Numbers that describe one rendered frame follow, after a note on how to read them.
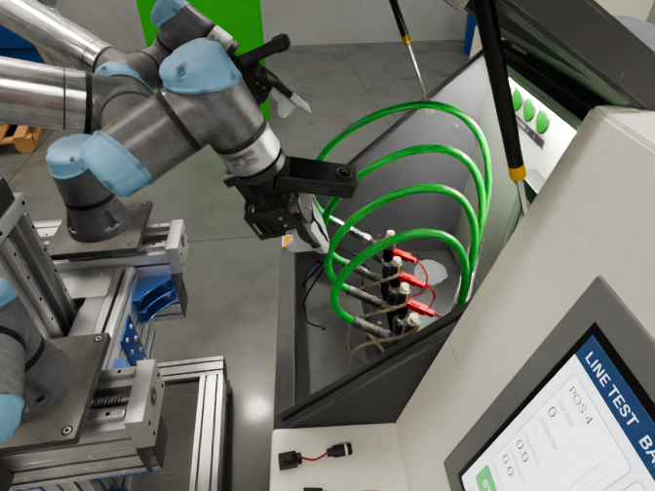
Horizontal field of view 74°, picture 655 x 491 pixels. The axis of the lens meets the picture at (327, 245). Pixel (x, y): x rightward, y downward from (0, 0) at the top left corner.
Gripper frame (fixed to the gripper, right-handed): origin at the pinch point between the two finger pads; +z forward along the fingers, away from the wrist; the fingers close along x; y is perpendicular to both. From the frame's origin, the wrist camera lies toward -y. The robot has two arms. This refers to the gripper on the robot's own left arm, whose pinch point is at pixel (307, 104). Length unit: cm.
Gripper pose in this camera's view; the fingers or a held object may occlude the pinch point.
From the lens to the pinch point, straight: 102.8
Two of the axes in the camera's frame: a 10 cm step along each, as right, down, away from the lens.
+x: 1.1, 4.1, -9.0
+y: -6.0, 7.5, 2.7
